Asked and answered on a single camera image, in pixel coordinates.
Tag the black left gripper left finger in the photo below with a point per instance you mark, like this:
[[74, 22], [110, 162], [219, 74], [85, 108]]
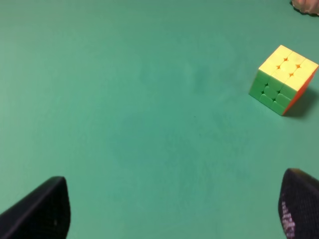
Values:
[[45, 213]]

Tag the orange striped bread loaf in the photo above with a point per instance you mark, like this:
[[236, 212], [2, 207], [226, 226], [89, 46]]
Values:
[[306, 6]]

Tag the colourful puzzle cube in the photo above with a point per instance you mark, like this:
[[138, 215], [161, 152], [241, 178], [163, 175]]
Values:
[[282, 79]]

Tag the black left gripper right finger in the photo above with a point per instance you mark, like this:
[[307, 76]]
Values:
[[298, 205]]

